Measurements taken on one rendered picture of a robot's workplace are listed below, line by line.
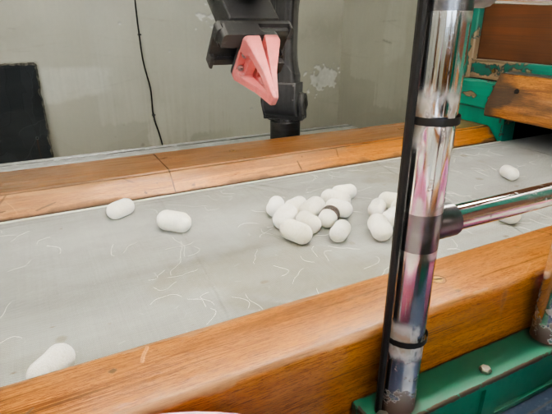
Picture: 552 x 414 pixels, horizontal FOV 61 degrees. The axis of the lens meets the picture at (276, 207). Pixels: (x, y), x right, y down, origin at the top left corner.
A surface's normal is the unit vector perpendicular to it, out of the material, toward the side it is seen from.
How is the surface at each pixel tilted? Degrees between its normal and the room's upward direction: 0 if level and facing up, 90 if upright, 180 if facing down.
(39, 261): 0
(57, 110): 90
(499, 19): 90
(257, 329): 0
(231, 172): 45
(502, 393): 90
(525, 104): 67
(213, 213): 0
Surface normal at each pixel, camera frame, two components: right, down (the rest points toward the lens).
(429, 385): 0.00, -0.92
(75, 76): 0.46, 0.33
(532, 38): -0.89, 0.17
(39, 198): 0.33, -0.41
